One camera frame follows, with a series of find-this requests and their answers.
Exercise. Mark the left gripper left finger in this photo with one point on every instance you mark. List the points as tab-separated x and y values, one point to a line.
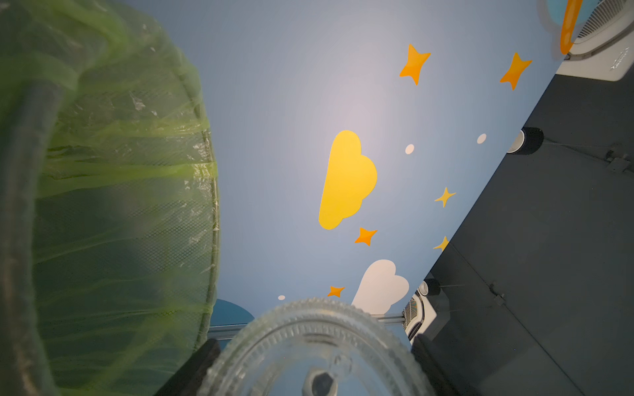
187	380

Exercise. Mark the beige-lid oatmeal jar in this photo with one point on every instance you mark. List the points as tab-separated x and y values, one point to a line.
315	347

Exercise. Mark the green plastic bin liner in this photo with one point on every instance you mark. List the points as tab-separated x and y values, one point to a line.
110	218

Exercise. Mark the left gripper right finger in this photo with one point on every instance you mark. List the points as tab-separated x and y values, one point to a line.
441	383

